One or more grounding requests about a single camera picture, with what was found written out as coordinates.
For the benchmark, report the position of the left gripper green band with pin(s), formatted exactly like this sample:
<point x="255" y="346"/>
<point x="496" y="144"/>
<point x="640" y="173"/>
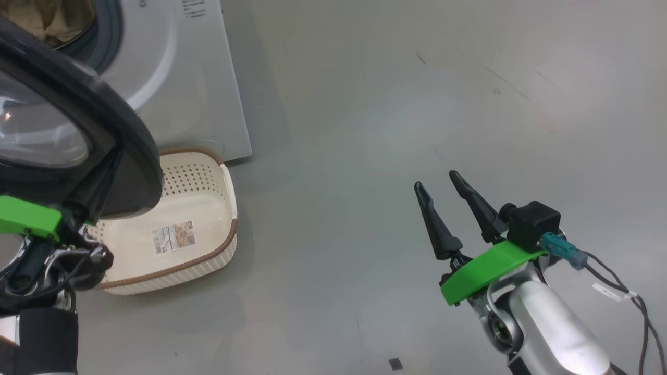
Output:
<point x="26" y="216"/>

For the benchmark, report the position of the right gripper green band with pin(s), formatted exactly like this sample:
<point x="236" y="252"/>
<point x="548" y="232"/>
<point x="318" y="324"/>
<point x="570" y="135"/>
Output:
<point x="484" y="265"/>

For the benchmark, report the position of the black round washing machine door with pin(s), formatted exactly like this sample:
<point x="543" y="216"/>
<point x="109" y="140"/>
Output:
<point x="120" y="135"/>

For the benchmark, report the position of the yellow bear print pants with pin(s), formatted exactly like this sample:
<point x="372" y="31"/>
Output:
<point x="47" y="21"/>

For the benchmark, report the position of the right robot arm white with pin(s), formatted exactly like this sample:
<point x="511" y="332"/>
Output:
<point x="552" y="333"/>

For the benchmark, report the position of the cream laundry basket brown rim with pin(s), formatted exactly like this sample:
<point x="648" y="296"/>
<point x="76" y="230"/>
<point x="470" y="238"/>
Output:
<point x="198" y="208"/>

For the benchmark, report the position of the white front-load washing machine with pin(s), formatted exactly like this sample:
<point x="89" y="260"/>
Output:
<point x="193" y="78"/>

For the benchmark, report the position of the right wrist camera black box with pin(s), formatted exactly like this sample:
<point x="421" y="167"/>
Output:
<point x="534" y="224"/>

